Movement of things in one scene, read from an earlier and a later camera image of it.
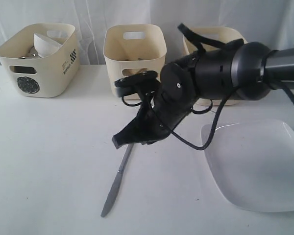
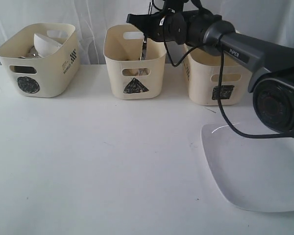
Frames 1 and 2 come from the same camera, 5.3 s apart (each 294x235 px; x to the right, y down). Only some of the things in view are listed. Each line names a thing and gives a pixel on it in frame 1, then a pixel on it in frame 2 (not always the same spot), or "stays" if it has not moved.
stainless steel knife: [114, 190] to [144, 47]
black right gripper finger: [143, 128] to [147, 23]
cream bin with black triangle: [133, 48] stays
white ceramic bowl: [45, 47] stays
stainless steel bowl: [33, 54] stays
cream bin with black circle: [53, 75] stays
